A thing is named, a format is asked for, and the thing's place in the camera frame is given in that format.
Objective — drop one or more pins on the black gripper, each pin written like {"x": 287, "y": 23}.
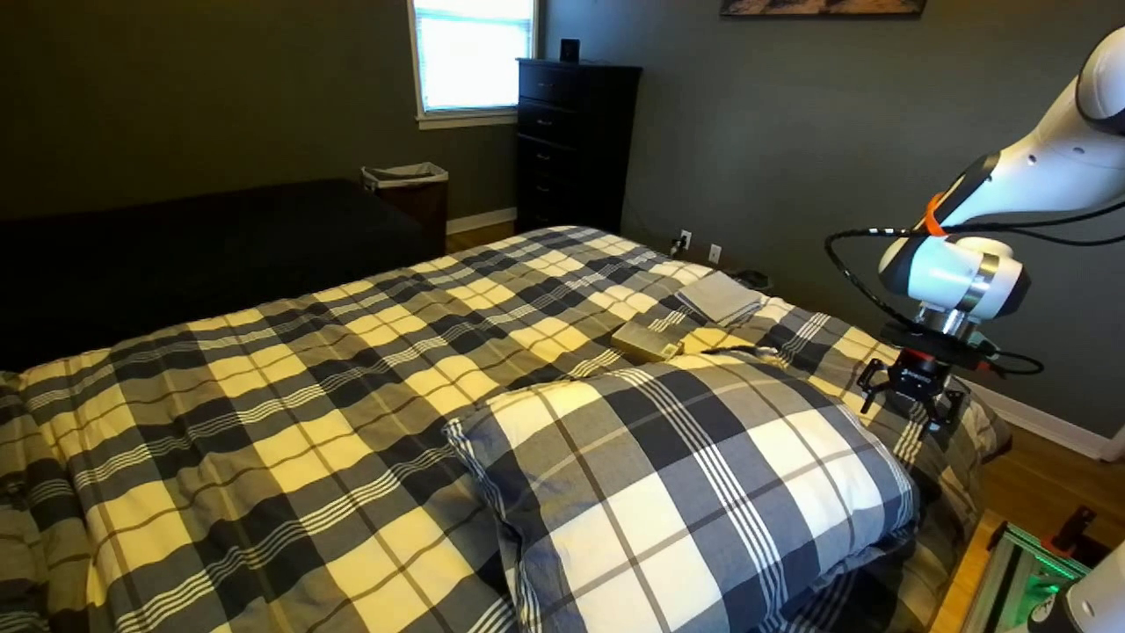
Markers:
{"x": 926, "y": 373}

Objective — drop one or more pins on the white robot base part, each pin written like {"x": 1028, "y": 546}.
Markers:
{"x": 1097, "y": 599}

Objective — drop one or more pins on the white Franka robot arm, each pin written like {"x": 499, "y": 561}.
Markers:
{"x": 1057, "y": 163}

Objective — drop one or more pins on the large blue plaid pillow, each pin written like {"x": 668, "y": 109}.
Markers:
{"x": 692, "y": 492}

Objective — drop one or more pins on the wooden strip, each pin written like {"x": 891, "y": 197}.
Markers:
{"x": 968, "y": 576}

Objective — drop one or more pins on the folded grey cloth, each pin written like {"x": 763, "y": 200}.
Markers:
{"x": 720, "y": 297}

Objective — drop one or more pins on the black dresser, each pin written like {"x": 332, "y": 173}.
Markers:
{"x": 574, "y": 145}

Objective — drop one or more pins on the small dark box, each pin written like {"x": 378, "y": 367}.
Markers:
{"x": 570, "y": 52}

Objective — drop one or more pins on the dark nightstand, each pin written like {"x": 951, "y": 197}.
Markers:
{"x": 407, "y": 197}

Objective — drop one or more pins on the bright window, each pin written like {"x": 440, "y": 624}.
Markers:
{"x": 476, "y": 59}

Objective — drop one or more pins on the yellow blue plaid comforter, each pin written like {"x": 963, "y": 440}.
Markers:
{"x": 354, "y": 353}

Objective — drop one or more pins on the green metal frame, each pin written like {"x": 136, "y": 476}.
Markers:
{"x": 1023, "y": 576}

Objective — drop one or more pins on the white wall outlet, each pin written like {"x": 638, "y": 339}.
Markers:
{"x": 683, "y": 243}
{"x": 715, "y": 256}

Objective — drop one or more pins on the framed wall picture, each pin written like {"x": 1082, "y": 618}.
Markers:
{"x": 819, "y": 5}

